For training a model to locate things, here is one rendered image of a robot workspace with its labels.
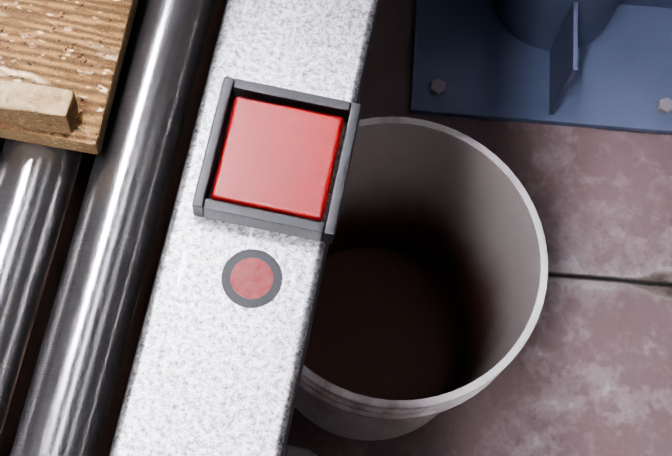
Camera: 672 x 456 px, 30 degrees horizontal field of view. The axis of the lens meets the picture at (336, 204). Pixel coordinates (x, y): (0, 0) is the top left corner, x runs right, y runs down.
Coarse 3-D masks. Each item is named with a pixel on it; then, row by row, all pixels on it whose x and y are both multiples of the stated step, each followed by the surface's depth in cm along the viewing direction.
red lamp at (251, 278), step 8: (240, 264) 66; (248, 264) 66; (256, 264) 66; (264, 264) 66; (232, 272) 66; (240, 272) 66; (248, 272) 66; (256, 272) 66; (264, 272) 66; (232, 280) 65; (240, 280) 65; (248, 280) 65; (256, 280) 66; (264, 280) 66; (272, 280) 66; (240, 288) 65; (248, 288) 65; (256, 288) 65; (264, 288) 65; (248, 296) 65; (256, 296) 65
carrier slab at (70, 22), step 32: (0, 0) 68; (32, 0) 68; (64, 0) 68; (96, 0) 68; (128, 0) 68; (0, 32) 67; (32, 32) 67; (64, 32) 67; (96, 32) 67; (128, 32) 68; (0, 64) 67; (32, 64) 67; (64, 64) 67; (96, 64) 67; (96, 96) 66; (0, 128) 65; (96, 128) 66
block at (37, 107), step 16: (0, 80) 64; (0, 96) 63; (16, 96) 63; (32, 96) 63; (48, 96) 63; (64, 96) 63; (0, 112) 64; (16, 112) 63; (32, 112) 63; (48, 112) 63; (64, 112) 63; (32, 128) 65; (48, 128) 65; (64, 128) 65
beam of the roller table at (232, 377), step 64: (256, 0) 71; (320, 0) 71; (256, 64) 70; (320, 64) 70; (192, 192) 67; (192, 256) 66; (320, 256) 66; (192, 320) 65; (256, 320) 65; (128, 384) 64; (192, 384) 64; (256, 384) 64; (128, 448) 62; (192, 448) 62; (256, 448) 63
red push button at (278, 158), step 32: (256, 128) 67; (288, 128) 67; (320, 128) 67; (224, 160) 66; (256, 160) 66; (288, 160) 66; (320, 160) 66; (224, 192) 66; (256, 192) 66; (288, 192) 66; (320, 192) 66
